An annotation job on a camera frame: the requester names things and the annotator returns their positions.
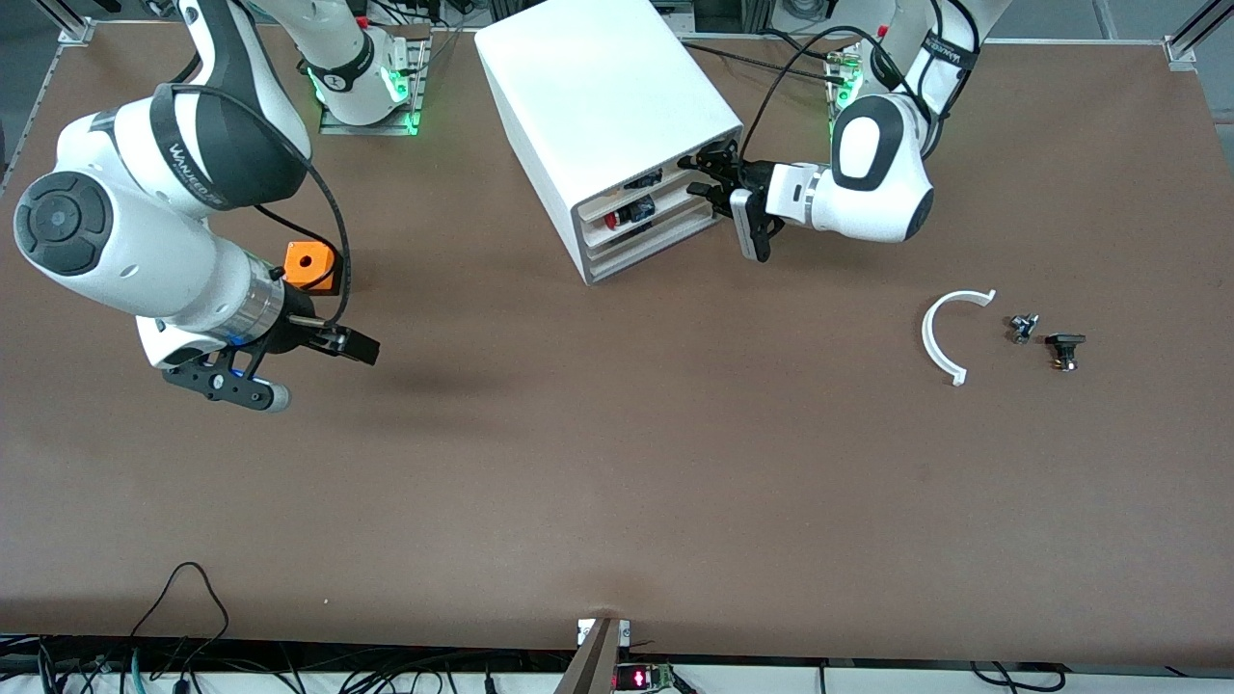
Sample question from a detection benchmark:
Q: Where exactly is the tangled black cable bundle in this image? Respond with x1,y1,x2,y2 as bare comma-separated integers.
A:
0,631,579,694

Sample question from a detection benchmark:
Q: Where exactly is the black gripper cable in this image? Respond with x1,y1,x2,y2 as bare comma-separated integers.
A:
738,26,979,165
154,85,351,327

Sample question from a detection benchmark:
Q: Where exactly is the red push button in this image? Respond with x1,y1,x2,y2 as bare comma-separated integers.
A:
604,196,658,230

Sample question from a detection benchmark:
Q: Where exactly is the white curved plastic ring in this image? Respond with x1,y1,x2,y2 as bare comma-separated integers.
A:
921,288,998,387

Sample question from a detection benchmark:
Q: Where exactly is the black cable on table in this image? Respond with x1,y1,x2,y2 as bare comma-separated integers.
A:
680,39,851,86

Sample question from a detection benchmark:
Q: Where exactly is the white box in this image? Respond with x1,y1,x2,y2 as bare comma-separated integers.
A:
581,145,719,228

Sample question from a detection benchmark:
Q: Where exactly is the aluminium frame profile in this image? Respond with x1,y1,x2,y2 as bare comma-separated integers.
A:
1165,0,1234,70
29,0,97,45

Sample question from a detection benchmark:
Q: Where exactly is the device with red display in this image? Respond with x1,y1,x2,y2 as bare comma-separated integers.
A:
614,663,676,693

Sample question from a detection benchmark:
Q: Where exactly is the black cable under table edge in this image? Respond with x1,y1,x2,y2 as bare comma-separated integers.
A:
969,660,1066,693

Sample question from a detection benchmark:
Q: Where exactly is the metal mount post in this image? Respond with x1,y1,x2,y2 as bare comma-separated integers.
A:
554,617,632,694

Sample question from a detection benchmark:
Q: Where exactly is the orange box with hole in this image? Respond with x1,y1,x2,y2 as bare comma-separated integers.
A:
282,241,345,296

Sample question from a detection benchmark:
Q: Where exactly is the black looped cable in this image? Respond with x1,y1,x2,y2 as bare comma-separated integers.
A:
130,562,230,642

